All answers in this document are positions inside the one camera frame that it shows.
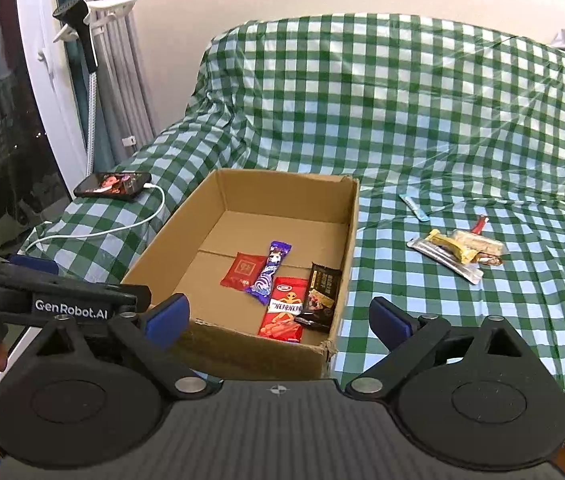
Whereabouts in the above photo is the black smartphone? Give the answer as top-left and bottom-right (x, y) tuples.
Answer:
(74, 171), (151, 202)

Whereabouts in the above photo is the red spicy strips packet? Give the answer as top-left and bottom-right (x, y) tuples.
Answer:
(258, 276), (308, 344)

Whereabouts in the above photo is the black chocolate bar packet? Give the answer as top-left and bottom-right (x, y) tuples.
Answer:
(295, 263), (342, 333)

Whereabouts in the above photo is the light blue stick sachet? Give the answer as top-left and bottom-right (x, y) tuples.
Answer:
(398, 194), (430, 222)

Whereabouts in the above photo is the white charging cable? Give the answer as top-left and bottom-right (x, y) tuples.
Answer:
(24, 182), (166, 254)

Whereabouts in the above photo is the yellow snack bar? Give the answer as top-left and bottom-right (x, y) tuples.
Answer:
(425, 229), (479, 264)

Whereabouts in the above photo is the white window frame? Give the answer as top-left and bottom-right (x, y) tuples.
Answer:
(17, 0), (86, 191)

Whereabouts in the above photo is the green checkered sofa cover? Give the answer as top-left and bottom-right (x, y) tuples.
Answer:
(22, 14), (565, 390)

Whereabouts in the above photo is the small dark red packet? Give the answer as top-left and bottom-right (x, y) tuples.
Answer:
(220, 252), (267, 290)

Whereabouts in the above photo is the purple candy bar wrapper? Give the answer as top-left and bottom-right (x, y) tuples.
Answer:
(246, 240), (292, 306)

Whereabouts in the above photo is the small red stick packet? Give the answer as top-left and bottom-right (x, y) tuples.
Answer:
(471, 216), (488, 235)

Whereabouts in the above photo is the beige nougat snack pack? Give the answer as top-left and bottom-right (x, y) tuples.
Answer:
(450, 230), (508, 257)

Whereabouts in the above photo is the brown cardboard box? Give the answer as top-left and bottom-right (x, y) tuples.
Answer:
(125, 169), (359, 380)

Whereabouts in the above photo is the silver foil stick pack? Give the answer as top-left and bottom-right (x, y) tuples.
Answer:
(407, 238), (484, 285)

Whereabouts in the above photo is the grey curtain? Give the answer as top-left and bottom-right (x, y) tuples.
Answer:
(58, 0), (158, 171)

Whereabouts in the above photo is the white window handle bracket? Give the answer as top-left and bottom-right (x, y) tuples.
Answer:
(52, 0), (141, 42)

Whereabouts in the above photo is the black phone holder stand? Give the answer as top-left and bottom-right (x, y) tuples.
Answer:
(52, 0), (98, 174)

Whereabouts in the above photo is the red brown candy packet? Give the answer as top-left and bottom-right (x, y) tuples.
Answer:
(472, 252), (503, 266)

